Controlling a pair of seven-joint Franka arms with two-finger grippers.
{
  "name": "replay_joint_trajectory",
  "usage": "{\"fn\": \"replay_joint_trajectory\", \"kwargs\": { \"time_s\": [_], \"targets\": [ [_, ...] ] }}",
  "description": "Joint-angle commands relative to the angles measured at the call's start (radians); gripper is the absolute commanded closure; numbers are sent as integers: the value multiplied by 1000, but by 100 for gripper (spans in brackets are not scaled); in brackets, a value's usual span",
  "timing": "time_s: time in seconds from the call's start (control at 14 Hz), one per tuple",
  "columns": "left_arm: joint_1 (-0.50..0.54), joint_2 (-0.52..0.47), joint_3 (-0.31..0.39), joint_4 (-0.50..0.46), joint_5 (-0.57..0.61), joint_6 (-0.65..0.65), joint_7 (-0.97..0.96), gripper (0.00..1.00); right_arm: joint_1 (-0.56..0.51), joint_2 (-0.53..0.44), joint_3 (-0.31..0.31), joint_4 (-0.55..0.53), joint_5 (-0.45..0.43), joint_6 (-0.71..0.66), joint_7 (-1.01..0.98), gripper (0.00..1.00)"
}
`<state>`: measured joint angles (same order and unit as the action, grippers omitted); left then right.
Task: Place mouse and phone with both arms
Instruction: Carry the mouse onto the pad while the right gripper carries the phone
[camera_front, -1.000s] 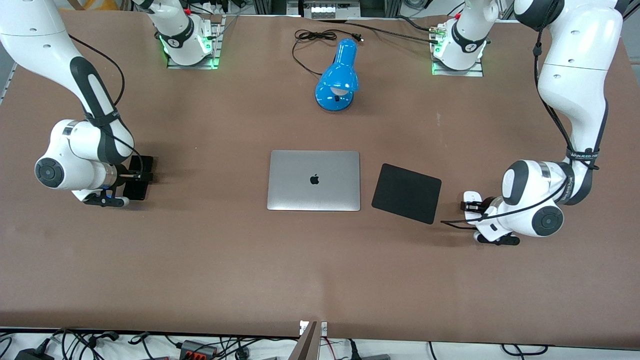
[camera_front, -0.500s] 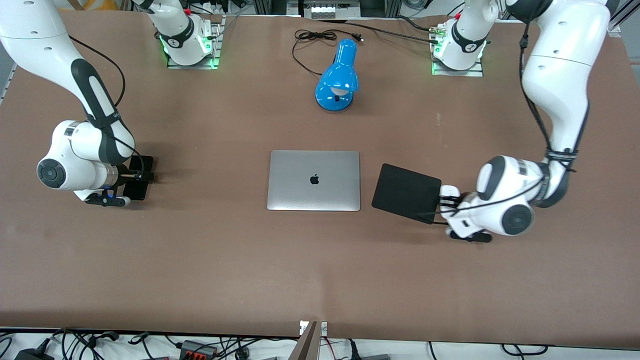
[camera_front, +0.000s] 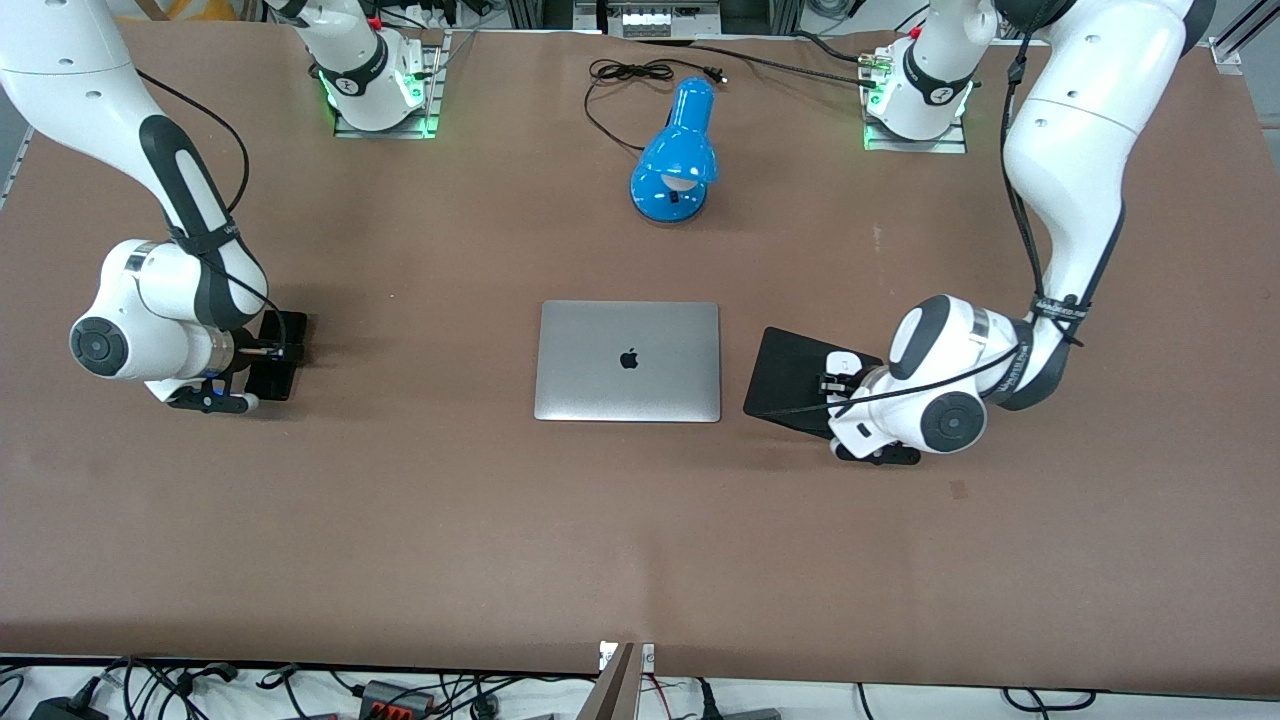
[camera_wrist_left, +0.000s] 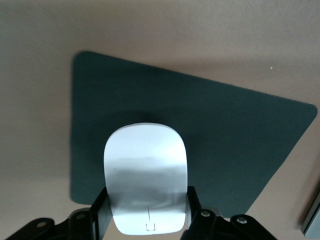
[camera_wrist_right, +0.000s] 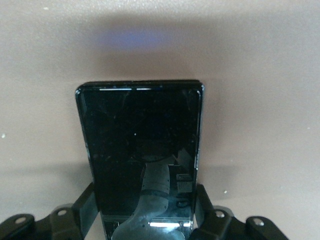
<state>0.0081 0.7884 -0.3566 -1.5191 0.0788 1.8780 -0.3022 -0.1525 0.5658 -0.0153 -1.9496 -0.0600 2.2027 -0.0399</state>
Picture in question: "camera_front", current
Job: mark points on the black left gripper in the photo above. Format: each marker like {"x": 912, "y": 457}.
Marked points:
{"x": 838, "y": 384}

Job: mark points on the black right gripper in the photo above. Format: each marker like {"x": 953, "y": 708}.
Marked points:
{"x": 252, "y": 352}

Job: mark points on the white computer mouse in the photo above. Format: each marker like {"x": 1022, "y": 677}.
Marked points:
{"x": 845, "y": 360}

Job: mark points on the black smartphone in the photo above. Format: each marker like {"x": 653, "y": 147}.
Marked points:
{"x": 272, "y": 385}

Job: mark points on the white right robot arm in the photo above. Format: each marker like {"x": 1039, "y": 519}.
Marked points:
{"x": 60, "y": 50}

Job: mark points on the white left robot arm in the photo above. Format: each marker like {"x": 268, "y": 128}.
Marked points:
{"x": 1080, "y": 130}

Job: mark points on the black mouse pad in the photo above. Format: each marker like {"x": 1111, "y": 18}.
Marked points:
{"x": 785, "y": 385}

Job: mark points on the silver closed laptop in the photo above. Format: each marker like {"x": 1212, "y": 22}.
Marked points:
{"x": 628, "y": 390}

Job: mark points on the blue desk lamp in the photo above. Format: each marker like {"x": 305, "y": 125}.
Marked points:
{"x": 680, "y": 150}

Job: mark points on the yellow object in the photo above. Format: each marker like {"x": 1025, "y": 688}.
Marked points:
{"x": 200, "y": 8}

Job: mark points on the black orange connector box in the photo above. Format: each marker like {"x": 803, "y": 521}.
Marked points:
{"x": 395, "y": 700}

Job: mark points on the grey control box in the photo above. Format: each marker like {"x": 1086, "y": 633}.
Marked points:
{"x": 660, "y": 20}

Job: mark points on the black power adapter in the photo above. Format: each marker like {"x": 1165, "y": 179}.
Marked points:
{"x": 65, "y": 710}

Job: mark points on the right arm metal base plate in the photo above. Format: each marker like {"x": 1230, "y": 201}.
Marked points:
{"x": 390, "y": 132}

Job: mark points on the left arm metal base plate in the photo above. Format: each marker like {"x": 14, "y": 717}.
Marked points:
{"x": 915, "y": 146}

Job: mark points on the grey camera post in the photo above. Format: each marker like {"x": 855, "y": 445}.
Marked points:
{"x": 612, "y": 695}

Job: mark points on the metal table corner bracket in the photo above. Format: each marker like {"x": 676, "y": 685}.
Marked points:
{"x": 1226, "y": 55}

